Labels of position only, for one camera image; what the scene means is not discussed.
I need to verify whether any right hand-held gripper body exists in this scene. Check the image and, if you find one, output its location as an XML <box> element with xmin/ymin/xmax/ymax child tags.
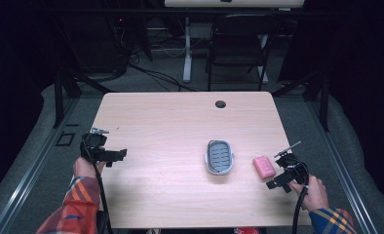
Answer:
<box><xmin>273</xmin><ymin>140</ymin><xmax>310</xmax><ymax>187</ymax></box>

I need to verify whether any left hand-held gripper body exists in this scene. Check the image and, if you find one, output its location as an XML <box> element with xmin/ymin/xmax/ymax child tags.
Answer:
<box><xmin>79</xmin><ymin>127</ymin><xmax>116</xmax><ymax>165</ymax></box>

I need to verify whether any pink soap bar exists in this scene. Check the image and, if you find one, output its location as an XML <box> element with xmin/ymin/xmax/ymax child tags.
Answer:
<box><xmin>251</xmin><ymin>155</ymin><xmax>277</xmax><ymax>181</ymax></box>

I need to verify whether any grey soap dish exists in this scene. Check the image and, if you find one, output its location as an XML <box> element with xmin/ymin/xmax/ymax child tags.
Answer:
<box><xmin>205</xmin><ymin>139</ymin><xmax>235</xmax><ymax>176</ymax></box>

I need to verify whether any person's right hand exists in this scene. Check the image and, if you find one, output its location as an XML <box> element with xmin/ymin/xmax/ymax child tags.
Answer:
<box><xmin>288</xmin><ymin>174</ymin><xmax>330</xmax><ymax>213</ymax></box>

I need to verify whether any person's left hand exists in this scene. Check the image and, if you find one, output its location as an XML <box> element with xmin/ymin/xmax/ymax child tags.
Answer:
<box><xmin>72</xmin><ymin>156</ymin><xmax>107</xmax><ymax>180</ymax></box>

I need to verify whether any red cloth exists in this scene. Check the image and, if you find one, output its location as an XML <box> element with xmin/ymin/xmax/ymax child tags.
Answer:
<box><xmin>233</xmin><ymin>227</ymin><xmax>261</xmax><ymax>234</ymax></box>

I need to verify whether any black folding chair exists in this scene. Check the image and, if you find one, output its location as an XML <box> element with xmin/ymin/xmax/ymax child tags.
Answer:
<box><xmin>206</xmin><ymin>13</ymin><xmax>282</xmax><ymax>93</ymax></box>

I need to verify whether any white desk with legs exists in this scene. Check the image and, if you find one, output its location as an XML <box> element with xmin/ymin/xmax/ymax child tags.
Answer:
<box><xmin>164</xmin><ymin>0</ymin><xmax>306</xmax><ymax>84</ymax></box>

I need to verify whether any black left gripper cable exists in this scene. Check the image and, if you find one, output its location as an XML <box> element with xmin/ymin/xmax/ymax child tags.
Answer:
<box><xmin>81</xmin><ymin>135</ymin><xmax>114</xmax><ymax>234</ymax></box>

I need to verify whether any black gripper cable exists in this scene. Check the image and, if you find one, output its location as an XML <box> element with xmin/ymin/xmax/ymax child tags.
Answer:
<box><xmin>291</xmin><ymin>161</ymin><xmax>311</xmax><ymax>234</ymax></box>
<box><xmin>81</xmin><ymin>135</ymin><xmax>114</xmax><ymax>234</ymax></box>

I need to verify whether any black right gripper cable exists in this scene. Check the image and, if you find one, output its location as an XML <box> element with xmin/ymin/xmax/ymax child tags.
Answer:
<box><xmin>291</xmin><ymin>161</ymin><xmax>311</xmax><ymax>234</ymax></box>

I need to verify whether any black rectangular floor frame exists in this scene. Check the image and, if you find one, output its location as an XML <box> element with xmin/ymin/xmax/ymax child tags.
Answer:
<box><xmin>55</xmin><ymin>131</ymin><xmax>77</xmax><ymax>147</ymax></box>

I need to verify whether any grey metal floor rail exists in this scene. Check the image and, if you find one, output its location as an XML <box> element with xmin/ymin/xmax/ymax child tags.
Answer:
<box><xmin>0</xmin><ymin>97</ymin><xmax>81</xmax><ymax>234</ymax></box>
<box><xmin>305</xmin><ymin>97</ymin><xmax>381</xmax><ymax>234</ymax></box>

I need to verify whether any black metal stand frame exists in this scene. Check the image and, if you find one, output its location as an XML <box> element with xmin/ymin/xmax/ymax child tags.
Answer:
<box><xmin>51</xmin><ymin>19</ymin><xmax>114</xmax><ymax>129</ymax></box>
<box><xmin>271</xmin><ymin>64</ymin><xmax>331</xmax><ymax>133</ymax></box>

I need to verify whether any black floor cable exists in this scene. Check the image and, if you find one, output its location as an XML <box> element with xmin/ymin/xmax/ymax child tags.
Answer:
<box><xmin>128</xmin><ymin>62</ymin><xmax>201</xmax><ymax>93</ymax></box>

